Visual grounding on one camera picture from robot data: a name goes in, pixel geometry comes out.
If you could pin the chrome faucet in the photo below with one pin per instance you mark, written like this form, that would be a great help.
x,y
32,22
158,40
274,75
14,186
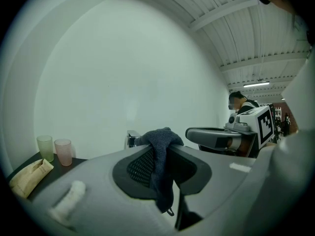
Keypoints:
x,y
133,139

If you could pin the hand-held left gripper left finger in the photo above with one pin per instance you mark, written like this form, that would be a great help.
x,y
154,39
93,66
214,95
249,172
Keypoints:
x,y
98,193

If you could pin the black marble vanity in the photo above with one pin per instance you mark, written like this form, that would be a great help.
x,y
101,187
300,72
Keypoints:
x,y
61,173

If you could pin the long ceiling tube light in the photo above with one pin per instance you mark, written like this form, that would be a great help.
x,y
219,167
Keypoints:
x,y
256,84

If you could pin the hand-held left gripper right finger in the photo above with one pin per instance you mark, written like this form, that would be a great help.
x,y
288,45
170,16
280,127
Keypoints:
x,y
221,188

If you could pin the dark blue cloth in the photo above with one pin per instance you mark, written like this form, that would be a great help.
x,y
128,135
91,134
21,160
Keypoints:
x,y
162,156

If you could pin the green translucent cup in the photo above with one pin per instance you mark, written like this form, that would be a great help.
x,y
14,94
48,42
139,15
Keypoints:
x,y
45,149

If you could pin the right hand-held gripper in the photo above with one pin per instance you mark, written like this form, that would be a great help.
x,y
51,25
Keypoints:
x,y
248,124

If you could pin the pink translucent cup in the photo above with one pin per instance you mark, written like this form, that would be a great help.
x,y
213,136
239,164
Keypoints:
x,y
63,154

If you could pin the beige paper packet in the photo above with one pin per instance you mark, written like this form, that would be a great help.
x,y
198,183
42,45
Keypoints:
x,y
32,181
21,173

